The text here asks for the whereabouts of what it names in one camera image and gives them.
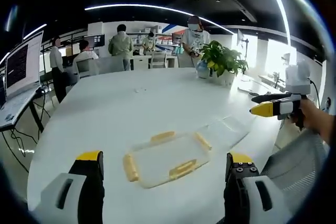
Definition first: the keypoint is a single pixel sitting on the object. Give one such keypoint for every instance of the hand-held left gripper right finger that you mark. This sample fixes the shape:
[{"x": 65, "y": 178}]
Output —
[{"x": 252, "y": 197}]

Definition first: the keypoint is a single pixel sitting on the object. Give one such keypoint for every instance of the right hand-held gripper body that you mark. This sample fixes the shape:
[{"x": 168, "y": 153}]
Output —
[{"x": 298, "y": 82}]

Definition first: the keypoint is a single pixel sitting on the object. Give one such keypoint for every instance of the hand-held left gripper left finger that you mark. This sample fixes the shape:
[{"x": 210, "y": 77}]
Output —
[{"x": 78, "y": 195}]

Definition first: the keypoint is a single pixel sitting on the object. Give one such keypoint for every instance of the clear lid with yellow buckles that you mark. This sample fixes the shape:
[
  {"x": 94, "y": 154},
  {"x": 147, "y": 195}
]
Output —
[{"x": 168, "y": 158}]

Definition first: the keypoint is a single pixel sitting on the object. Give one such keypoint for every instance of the person's right hand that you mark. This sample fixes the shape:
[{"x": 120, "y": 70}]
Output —
[{"x": 309, "y": 115}]

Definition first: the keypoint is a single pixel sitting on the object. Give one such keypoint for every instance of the white papers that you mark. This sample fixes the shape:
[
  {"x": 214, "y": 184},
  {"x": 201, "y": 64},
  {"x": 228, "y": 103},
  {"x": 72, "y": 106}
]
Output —
[{"x": 249, "y": 90}]

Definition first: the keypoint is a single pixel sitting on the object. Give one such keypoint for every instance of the clear plastic container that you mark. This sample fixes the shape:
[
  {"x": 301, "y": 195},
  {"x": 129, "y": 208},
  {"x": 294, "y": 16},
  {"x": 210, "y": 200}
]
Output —
[{"x": 225, "y": 129}]

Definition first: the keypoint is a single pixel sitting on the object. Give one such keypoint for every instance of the grey mesh office chair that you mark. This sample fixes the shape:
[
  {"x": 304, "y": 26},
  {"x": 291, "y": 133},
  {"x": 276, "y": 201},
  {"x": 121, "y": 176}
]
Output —
[{"x": 296, "y": 161}]

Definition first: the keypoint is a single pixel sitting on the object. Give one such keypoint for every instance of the green potted plant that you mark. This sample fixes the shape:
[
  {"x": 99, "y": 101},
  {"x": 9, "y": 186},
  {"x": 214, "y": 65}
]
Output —
[{"x": 223, "y": 61}]

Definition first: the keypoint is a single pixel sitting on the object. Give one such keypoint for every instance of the blue and white vase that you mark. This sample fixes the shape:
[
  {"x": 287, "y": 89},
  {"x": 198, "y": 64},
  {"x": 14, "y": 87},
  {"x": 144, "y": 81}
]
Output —
[{"x": 202, "y": 69}]

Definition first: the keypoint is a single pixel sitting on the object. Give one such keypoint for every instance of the side desk with black legs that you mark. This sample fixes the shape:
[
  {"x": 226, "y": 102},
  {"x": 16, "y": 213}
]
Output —
[{"x": 34, "y": 111}]

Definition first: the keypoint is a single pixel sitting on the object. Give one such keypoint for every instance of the white chair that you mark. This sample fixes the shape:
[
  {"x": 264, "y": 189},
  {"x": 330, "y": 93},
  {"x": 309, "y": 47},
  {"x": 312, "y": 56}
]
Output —
[
  {"x": 158, "y": 60},
  {"x": 86, "y": 68}
]

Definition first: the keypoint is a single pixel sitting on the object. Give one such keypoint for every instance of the background storage shelf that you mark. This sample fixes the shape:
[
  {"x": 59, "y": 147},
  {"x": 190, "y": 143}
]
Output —
[{"x": 162, "y": 39}]

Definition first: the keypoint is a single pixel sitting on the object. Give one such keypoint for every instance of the computer monitor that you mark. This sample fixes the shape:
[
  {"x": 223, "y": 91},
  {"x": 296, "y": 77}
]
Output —
[{"x": 22, "y": 64}]

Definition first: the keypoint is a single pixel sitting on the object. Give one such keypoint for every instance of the dark wall screen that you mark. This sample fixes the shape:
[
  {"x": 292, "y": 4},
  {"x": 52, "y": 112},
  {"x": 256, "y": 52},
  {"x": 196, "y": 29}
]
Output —
[{"x": 96, "y": 41}]

